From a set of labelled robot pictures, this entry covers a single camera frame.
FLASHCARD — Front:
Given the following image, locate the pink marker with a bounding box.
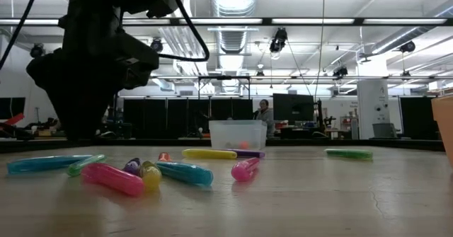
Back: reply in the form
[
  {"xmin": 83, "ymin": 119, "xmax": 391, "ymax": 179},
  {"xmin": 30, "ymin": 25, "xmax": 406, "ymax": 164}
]
[
  {"xmin": 80, "ymin": 162, "xmax": 145, "ymax": 197},
  {"xmin": 231, "ymin": 157, "xmax": 261, "ymax": 183}
]

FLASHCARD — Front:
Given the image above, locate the black wall monitor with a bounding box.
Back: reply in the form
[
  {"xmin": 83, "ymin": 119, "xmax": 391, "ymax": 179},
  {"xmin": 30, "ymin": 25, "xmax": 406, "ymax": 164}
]
[{"xmin": 0, "ymin": 97, "xmax": 26, "ymax": 120}]

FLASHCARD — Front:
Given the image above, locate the black background station frame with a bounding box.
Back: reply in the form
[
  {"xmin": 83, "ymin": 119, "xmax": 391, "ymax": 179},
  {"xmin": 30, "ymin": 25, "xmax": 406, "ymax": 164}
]
[{"xmin": 197, "ymin": 75, "xmax": 252, "ymax": 100}]

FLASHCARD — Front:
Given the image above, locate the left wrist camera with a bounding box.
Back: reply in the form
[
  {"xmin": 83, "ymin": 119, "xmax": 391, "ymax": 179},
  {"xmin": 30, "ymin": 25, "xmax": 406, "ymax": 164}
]
[{"xmin": 116, "ymin": 31, "xmax": 161, "ymax": 91}]

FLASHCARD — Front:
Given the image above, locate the purple marker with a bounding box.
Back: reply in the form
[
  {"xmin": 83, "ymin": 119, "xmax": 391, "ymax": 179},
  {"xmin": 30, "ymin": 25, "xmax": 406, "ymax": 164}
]
[
  {"xmin": 122, "ymin": 157, "xmax": 142, "ymax": 176},
  {"xmin": 226, "ymin": 149, "xmax": 266, "ymax": 159}
]

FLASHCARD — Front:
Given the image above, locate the black ceiling spotlight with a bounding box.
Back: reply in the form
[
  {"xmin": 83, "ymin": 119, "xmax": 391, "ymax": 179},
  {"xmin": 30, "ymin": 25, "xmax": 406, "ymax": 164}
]
[
  {"xmin": 29, "ymin": 42, "xmax": 46, "ymax": 59},
  {"xmin": 150, "ymin": 37, "xmax": 164, "ymax": 53},
  {"xmin": 268, "ymin": 27, "xmax": 289, "ymax": 53},
  {"xmin": 332, "ymin": 65, "xmax": 350, "ymax": 79},
  {"xmin": 398, "ymin": 40, "xmax": 417, "ymax": 54}
]

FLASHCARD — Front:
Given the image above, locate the teal marker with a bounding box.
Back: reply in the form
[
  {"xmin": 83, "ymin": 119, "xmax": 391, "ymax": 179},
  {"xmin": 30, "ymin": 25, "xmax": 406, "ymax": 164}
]
[
  {"xmin": 155, "ymin": 161, "xmax": 214, "ymax": 187},
  {"xmin": 6, "ymin": 154, "xmax": 93, "ymax": 175}
]

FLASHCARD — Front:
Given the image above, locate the red foam tube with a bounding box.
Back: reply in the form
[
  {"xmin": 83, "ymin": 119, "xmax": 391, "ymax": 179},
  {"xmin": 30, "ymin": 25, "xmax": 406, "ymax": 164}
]
[{"xmin": 0, "ymin": 112, "xmax": 25, "ymax": 127}]

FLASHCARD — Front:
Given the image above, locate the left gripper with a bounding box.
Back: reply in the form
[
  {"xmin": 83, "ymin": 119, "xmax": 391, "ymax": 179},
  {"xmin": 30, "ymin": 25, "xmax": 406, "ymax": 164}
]
[{"xmin": 26, "ymin": 31, "xmax": 123, "ymax": 141}]

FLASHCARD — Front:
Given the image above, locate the green marker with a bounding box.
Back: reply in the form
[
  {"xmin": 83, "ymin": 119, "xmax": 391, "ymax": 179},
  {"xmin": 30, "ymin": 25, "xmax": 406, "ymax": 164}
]
[
  {"xmin": 67, "ymin": 154, "xmax": 107, "ymax": 178},
  {"xmin": 324, "ymin": 148, "xmax": 374, "ymax": 161}
]

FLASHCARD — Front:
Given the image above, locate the clear plastic bin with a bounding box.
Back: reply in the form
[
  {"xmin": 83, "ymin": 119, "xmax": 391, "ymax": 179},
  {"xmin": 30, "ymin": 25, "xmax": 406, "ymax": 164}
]
[{"xmin": 207, "ymin": 119, "xmax": 268, "ymax": 151}]

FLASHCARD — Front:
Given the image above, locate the black table frame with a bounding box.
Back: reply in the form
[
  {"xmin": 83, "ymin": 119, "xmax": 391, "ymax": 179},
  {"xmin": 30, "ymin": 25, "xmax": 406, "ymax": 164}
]
[{"xmin": 0, "ymin": 137, "xmax": 445, "ymax": 154}]

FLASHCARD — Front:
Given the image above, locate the black panel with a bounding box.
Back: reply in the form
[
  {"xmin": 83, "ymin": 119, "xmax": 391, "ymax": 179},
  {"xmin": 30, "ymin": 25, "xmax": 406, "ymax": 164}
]
[{"xmin": 399, "ymin": 96, "xmax": 439, "ymax": 141}]

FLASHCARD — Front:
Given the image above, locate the grey bin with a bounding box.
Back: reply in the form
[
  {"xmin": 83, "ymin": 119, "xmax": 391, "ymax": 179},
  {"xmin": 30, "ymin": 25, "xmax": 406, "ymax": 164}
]
[{"xmin": 372, "ymin": 122, "xmax": 398, "ymax": 139}]

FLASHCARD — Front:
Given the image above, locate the silver ventilation duct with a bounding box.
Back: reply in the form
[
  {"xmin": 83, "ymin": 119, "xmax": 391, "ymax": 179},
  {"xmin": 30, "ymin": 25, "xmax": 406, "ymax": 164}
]
[{"xmin": 209, "ymin": 0, "xmax": 260, "ymax": 56}]

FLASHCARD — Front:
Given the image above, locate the black overhead rig beam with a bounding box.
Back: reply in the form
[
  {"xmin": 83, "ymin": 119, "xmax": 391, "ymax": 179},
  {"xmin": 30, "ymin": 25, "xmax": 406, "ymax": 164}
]
[{"xmin": 0, "ymin": 16, "xmax": 453, "ymax": 27}]

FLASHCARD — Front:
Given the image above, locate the yellow marker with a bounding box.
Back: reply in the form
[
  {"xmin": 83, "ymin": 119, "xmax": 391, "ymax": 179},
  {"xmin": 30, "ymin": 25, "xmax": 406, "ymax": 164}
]
[
  {"xmin": 181, "ymin": 148, "xmax": 239, "ymax": 161},
  {"xmin": 140, "ymin": 161, "xmax": 163, "ymax": 192}
]

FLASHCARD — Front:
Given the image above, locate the person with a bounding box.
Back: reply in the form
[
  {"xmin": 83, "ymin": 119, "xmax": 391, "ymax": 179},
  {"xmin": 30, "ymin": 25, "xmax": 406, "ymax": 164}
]
[{"xmin": 253, "ymin": 98, "xmax": 277, "ymax": 139}]

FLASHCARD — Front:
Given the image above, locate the white square pillar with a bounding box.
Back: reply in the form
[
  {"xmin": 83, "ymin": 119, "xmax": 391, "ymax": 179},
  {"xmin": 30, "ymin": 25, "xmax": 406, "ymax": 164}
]
[{"xmin": 356, "ymin": 79, "xmax": 391, "ymax": 140}]

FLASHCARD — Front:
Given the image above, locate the black partition wall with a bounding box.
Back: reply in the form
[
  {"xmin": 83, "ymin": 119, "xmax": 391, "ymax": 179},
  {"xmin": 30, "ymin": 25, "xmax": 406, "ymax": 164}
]
[{"xmin": 122, "ymin": 98, "xmax": 254, "ymax": 139}]

